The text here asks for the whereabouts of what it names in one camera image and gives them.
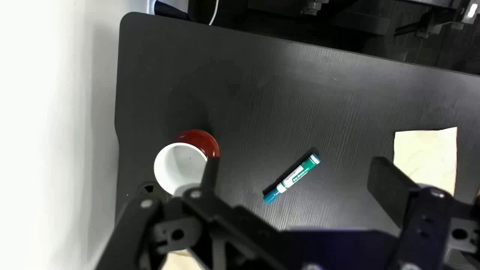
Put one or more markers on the tan cloth back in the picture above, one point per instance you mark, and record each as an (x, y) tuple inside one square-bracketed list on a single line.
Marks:
[(178, 261)]

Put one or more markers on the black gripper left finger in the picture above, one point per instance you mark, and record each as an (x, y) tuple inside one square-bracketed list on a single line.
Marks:
[(151, 219)]

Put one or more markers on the teal marker black cap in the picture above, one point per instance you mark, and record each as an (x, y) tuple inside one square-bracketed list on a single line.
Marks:
[(295, 174)]

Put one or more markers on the tan cloth front right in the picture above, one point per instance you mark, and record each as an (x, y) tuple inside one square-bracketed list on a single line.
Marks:
[(430, 154)]

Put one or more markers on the tan cloth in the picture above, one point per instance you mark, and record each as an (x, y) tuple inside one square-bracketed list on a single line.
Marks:
[(178, 261), (430, 154)]

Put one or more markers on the red mug white inside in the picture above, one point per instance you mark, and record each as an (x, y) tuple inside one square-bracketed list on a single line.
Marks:
[(175, 165)]

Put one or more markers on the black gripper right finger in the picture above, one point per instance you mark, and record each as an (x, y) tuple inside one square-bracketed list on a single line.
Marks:
[(425, 219)]

